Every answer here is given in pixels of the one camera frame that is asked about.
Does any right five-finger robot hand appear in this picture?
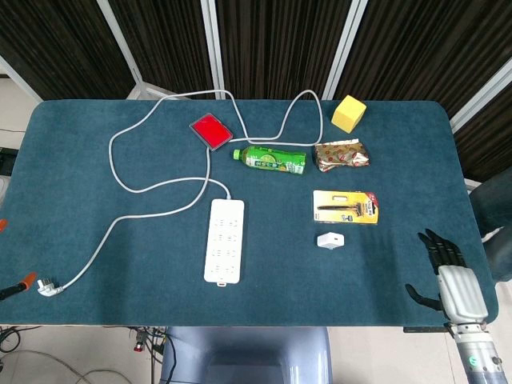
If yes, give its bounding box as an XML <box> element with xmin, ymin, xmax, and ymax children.
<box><xmin>405</xmin><ymin>228</ymin><xmax>490</xmax><ymax>326</ymax></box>

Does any small white adapter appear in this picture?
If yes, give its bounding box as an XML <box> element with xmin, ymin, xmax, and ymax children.
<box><xmin>317</xmin><ymin>233</ymin><xmax>348</xmax><ymax>250</ymax></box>

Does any white power strip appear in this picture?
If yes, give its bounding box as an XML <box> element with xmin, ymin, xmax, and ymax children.
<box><xmin>203</xmin><ymin>198</ymin><xmax>246</xmax><ymax>288</ymax></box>

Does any razor in yellow blister pack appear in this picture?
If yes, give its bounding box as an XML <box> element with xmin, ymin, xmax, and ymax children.
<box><xmin>312</xmin><ymin>190</ymin><xmax>380</xmax><ymax>227</ymax></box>

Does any dark slatted partition panel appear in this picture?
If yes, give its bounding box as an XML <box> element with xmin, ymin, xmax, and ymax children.
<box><xmin>215</xmin><ymin>0</ymin><xmax>355</xmax><ymax>100</ymax></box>
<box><xmin>454</xmin><ymin>86</ymin><xmax>512</xmax><ymax>185</ymax></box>
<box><xmin>107</xmin><ymin>0</ymin><xmax>215</xmax><ymax>99</ymax></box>
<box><xmin>335</xmin><ymin>0</ymin><xmax>512</xmax><ymax>117</ymax></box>
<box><xmin>0</xmin><ymin>0</ymin><xmax>135</xmax><ymax>101</ymax></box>

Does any crumpled gold snack wrapper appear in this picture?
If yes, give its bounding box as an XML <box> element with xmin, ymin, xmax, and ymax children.
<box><xmin>314</xmin><ymin>137</ymin><xmax>371</xmax><ymax>174</ymax></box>

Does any teal table mat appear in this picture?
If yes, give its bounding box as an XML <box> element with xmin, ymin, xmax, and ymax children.
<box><xmin>0</xmin><ymin>98</ymin><xmax>500</xmax><ymax>327</ymax></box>

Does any yellow sponge cube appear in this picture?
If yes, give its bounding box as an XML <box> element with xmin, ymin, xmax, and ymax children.
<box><xmin>331</xmin><ymin>94</ymin><xmax>368</xmax><ymax>133</ymax></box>

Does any blue-grey robot torso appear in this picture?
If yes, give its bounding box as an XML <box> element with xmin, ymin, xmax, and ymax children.
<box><xmin>159</xmin><ymin>326</ymin><xmax>333</xmax><ymax>384</ymax></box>

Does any green tea bottle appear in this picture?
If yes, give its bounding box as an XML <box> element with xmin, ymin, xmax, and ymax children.
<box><xmin>232</xmin><ymin>144</ymin><xmax>308</xmax><ymax>176</ymax></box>

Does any red box with clear case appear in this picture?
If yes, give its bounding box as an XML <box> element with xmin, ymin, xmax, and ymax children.
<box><xmin>188</xmin><ymin>113</ymin><xmax>234</xmax><ymax>151</ymax></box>

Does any black box on floor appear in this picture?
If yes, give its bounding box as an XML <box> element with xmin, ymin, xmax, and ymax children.
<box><xmin>0</xmin><ymin>146</ymin><xmax>19</xmax><ymax>177</ymax></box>

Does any white partition post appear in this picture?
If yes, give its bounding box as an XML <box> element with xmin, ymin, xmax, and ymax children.
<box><xmin>201</xmin><ymin>0</ymin><xmax>225</xmax><ymax>100</ymax></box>
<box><xmin>0</xmin><ymin>54</ymin><xmax>43</xmax><ymax>101</ymax></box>
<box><xmin>95</xmin><ymin>0</ymin><xmax>179</xmax><ymax>100</ymax></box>
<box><xmin>450</xmin><ymin>59</ymin><xmax>512</xmax><ymax>133</ymax></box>
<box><xmin>322</xmin><ymin>0</ymin><xmax>369</xmax><ymax>101</ymax></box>

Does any grey power strip cable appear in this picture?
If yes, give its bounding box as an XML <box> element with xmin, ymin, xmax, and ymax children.
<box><xmin>59</xmin><ymin>90</ymin><xmax>325</xmax><ymax>291</ymax></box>

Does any black floor cable bundle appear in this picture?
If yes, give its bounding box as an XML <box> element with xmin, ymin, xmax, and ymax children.
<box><xmin>146</xmin><ymin>326</ymin><xmax>177</xmax><ymax>384</ymax></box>

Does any white power plug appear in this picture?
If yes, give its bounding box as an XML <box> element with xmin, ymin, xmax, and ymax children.
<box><xmin>37</xmin><ymin>278</ymin><xmax>65</xmax><ymax>298</ymax></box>

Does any white floor cable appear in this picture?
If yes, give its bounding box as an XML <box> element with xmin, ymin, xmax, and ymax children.
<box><xmin>0</xmin><ymin>350</ymin><xmax>121</xmax><ymax>384</ymax></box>

